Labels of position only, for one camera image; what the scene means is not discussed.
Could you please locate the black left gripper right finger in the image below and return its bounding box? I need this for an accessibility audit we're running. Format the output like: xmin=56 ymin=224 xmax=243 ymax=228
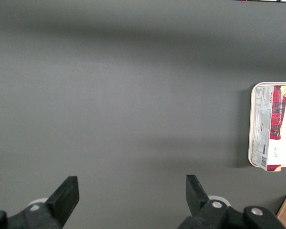
xmin=177 ymin=175 xmax=286 ymax=229

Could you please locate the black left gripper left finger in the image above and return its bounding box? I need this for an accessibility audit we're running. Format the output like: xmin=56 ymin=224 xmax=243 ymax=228
xmin=0 ymin=176 xmax=80 ymax=229

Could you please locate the red tartan shortbread box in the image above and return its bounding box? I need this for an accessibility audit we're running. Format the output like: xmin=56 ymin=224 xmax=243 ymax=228
xmin=251 ymin=85 xmax=286 ymax=172

